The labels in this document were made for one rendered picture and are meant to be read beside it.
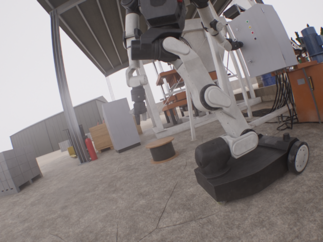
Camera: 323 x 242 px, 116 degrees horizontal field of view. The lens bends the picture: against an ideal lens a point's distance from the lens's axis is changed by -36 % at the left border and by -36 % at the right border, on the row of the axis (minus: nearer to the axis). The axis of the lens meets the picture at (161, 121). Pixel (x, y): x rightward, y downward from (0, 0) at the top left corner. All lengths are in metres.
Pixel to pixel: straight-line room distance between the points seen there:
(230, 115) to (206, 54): 4.01
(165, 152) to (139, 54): 1.40
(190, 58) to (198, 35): 3.97
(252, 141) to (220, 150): 0.20
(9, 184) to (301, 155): 4.25
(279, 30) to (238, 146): 1.10
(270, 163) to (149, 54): 0.86
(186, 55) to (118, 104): 3.03
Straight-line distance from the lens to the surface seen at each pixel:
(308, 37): 2.15
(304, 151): 1.11
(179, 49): 0.84
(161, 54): 0.85
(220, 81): 1.49
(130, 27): 1.03
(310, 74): 1.94
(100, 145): 4.86
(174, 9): 0.88
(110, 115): 3.66
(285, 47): 1.55
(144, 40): 0.86
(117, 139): 3.66
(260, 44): 1.54
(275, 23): 1.60
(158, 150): 1.99
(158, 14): 0.88
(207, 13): 1.13
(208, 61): 4.87
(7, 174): 3.82
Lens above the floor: 0.60
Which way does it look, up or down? 3 degrees down
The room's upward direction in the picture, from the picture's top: 18 degrees counter-clockwise
